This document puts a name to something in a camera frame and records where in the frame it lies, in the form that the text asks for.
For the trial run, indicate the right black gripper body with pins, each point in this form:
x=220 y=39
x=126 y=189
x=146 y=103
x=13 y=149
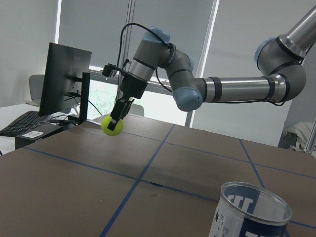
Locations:
x=133 y=87

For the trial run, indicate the black power adapter box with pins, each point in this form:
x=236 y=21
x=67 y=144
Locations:
x=35 y=134

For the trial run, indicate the clear tennis ball tube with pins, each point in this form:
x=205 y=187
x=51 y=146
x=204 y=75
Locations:
x=246 y=210

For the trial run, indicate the white cloth pile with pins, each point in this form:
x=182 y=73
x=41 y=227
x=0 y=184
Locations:
x=305 y=133

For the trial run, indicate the grey chair behind monitor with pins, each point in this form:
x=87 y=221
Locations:
x=35 y=86

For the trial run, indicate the white chair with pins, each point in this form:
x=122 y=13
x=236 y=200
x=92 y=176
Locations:
x=136 y=110

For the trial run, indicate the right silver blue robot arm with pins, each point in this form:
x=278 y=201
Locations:
x=278 y=59

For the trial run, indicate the black computer monitor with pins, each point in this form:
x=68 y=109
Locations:
x=66 y=81

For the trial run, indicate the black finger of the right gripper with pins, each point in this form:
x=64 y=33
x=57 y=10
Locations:
x=121 y=108

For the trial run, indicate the yellow tennis ball plain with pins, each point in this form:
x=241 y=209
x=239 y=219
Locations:
x=110 y=127

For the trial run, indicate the black keyboard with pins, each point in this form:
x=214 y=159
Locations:
x=29 y=120

